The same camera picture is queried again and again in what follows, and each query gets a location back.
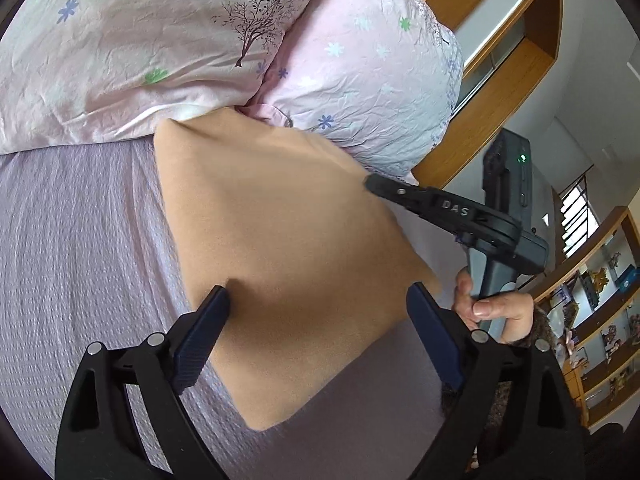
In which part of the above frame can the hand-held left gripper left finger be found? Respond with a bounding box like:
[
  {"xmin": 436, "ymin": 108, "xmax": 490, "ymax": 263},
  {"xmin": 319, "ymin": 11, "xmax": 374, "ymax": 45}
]
[{"xmin": 54, "ymin": 284, "xmax": 232, "ymax": 480}]

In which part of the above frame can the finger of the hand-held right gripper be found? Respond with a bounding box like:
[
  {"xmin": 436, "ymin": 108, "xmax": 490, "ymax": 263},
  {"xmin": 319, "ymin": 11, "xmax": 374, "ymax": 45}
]
[{"xmin": 363, "ymin": 173, "xmax": 485, "ymax": 227}]

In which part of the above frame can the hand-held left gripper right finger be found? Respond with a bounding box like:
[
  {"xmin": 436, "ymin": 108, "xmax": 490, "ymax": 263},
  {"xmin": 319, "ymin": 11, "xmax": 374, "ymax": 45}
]
[{"xmin": 405, "ymin": 282, "xmax": 587, "ymax": 480}]

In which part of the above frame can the tan cloth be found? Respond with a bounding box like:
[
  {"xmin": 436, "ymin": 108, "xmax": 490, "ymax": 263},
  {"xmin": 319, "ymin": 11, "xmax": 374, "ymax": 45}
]
[{"xmin": 152, "ymin": 107, "xmax": 444, "ymax": 432}]

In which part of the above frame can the person's right hand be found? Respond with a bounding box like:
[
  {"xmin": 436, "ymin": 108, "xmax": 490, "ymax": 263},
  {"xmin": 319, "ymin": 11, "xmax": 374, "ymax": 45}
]
[{"xmin": 451, "ymin": 269, "xmax": 536, "ymax": 346}]

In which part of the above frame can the barred window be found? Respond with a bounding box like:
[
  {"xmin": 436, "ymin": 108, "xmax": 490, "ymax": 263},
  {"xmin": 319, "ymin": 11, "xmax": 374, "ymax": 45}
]
[{"xmin": 552, "ymin": 174, "xmax": 602, "ymax": 261}]

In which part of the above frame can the wooden headboard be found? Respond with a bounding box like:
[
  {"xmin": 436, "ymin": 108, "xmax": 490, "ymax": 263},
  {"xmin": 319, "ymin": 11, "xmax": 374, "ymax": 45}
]
[{"xmin": 414, "ymin": 0, "xmax": 564, "ymax": 187}]

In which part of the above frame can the wooden display shelf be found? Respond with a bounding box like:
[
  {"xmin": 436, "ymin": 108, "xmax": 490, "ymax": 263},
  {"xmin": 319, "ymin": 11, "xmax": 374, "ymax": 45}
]
[{"xmin": 529, "ymin": 205, "xmax": 640, "ymax": 431}]

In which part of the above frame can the pink floral pillow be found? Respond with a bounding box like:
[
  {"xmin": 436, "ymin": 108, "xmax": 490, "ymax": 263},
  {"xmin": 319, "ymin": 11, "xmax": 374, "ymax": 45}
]
[
  {"xmin": 0, "ymin": 0, "xmax": 334, "ymax": 156},
  {"xmin": 237, "ymin": 0, "xmax": 464, "ymax": 187}
]

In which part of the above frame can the lavender bed sheet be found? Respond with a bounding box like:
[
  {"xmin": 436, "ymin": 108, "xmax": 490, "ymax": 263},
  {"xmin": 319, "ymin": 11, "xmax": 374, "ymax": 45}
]
[{"xmin": 0, "ymin": 138, "xmax": 481, "ymax": 480}]

